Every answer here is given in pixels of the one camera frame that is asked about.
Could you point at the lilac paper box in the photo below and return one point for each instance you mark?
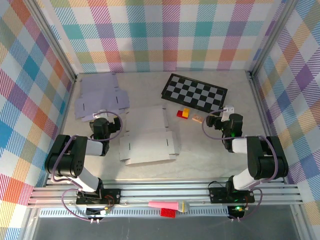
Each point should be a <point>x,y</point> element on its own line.
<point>100,95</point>

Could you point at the white paper box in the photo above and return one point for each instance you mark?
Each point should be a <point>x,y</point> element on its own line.
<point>147,147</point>

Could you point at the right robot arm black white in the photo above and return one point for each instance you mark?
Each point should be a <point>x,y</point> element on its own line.
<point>270,162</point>

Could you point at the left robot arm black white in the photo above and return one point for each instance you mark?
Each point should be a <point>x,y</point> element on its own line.
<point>67,160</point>

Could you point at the pinkish wooden block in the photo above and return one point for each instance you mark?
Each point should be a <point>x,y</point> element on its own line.
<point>197,118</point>

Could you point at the black grey chessboard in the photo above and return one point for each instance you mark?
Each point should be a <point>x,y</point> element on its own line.
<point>200,92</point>

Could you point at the yellow toy brick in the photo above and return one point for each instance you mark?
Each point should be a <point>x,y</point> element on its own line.
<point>186,111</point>

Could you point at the small red toy brick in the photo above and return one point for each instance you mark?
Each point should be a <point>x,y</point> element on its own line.
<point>180,113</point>

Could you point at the pink toy microphone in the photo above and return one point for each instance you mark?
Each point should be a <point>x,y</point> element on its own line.
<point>165,205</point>

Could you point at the large red toy brick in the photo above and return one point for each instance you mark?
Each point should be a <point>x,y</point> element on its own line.
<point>168,213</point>

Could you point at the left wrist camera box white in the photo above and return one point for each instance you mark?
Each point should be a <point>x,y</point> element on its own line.
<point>100,114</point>

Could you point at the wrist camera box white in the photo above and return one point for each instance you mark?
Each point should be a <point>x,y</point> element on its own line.
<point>228,110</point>
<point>100,114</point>

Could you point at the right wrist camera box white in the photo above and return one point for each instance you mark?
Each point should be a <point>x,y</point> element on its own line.
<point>228,110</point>

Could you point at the narrow aluminium frame rail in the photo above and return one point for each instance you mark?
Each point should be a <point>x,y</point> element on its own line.
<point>262,117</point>
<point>67,100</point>

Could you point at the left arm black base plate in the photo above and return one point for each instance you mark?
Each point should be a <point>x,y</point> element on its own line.
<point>112,197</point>

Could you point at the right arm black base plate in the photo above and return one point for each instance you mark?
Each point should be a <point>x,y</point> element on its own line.
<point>217,196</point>

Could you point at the wide aluminium frame rail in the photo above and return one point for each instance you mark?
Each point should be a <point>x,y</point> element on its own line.
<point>162,192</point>

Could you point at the aluminium frame post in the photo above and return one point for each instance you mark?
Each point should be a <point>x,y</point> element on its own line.
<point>50,37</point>
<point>272,35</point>

